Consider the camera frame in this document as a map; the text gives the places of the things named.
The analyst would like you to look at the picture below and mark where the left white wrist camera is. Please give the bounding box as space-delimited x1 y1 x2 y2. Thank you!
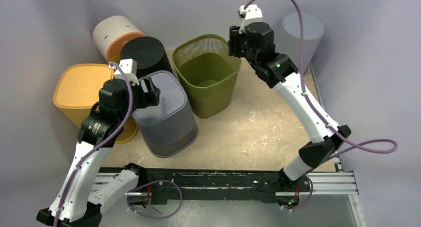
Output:
108 59 140 85

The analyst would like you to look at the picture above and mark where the olive green waste bin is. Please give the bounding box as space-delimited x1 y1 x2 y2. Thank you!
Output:
172 34 242 119

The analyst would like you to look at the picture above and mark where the multicolour round drawer cabinet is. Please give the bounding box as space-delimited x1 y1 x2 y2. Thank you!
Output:
92 15 145 62

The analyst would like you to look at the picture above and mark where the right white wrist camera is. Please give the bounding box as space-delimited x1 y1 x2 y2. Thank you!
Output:
238 4 263 34

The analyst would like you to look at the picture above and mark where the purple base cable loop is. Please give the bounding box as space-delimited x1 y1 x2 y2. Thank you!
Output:
126 179 183 220

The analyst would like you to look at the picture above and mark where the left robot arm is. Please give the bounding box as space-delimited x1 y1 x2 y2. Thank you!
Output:
36 76 160 227

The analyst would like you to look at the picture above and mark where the dark grey mesh waste bin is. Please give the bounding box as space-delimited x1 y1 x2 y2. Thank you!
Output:
132 71 198 158

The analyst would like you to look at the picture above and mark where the yellow ribbed waste bin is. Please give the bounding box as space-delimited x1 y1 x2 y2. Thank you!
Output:
52 63 139 145

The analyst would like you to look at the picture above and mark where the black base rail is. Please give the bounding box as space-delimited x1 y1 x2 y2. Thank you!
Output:
125 163 313 205

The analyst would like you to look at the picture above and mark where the light grey round bin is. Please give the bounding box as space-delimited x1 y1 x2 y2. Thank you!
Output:
275 12 324 72

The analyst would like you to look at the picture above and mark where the black round waste bin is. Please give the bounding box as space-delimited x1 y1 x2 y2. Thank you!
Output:
120 36 173 78

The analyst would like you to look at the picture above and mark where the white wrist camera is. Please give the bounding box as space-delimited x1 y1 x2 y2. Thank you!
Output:
108 59 140 85
238 4 263 34

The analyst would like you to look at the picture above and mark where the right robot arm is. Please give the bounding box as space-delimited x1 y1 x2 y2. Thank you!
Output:
228 22 351 191

